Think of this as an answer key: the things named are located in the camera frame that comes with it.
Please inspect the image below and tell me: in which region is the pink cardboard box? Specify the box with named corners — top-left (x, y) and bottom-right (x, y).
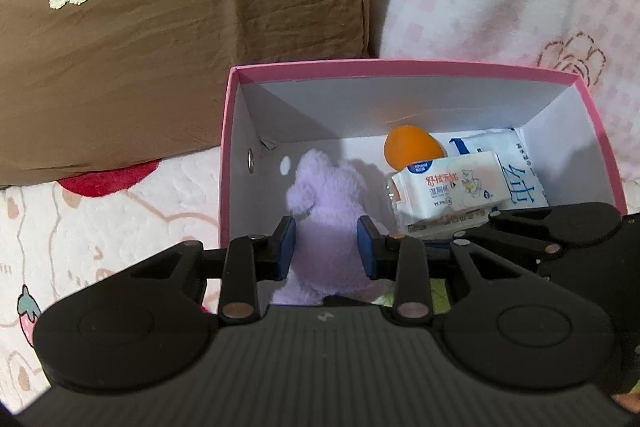
top-left (201, 59), bottom-right (630, 315)

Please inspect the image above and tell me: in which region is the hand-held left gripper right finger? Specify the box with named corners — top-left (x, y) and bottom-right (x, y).
top-left (356, 216), bottom-right (531, 324)

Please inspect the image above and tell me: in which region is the brown pillow with embroidered cloud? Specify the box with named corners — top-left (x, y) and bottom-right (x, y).
top-left (0, 0), bottom-right (376, 190)

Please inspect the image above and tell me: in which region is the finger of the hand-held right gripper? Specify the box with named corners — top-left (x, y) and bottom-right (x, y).
top-left (452, 202), bottom-right (621, 272)

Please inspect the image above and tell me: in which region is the printed bear blanket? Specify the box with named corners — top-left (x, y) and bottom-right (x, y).
top-left (0, 157), bottom-right (231, 413)

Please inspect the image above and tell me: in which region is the green plush toy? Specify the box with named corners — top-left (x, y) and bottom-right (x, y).
top-left (431, 279), bottom-right (453, 315)

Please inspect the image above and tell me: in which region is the purple plush toy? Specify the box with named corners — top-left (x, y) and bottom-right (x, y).
top-left (270, 148), bottom-right (396, 308)

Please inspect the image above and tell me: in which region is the orange ball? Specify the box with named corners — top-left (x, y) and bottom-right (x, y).
top-left (383, 124), bottom-right (446, 172)

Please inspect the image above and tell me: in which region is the blue white wet wipes packet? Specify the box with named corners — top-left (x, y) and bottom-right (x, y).
top-left (447, 128), bottom-right (550, 210)

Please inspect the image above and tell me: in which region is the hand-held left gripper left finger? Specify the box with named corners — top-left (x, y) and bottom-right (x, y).
top-left (127, 216), bottom-right (296, 324)

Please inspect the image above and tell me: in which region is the small white case orange label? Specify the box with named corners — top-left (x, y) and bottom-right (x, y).
top-left (406, 206), bottom-right (501, 239)

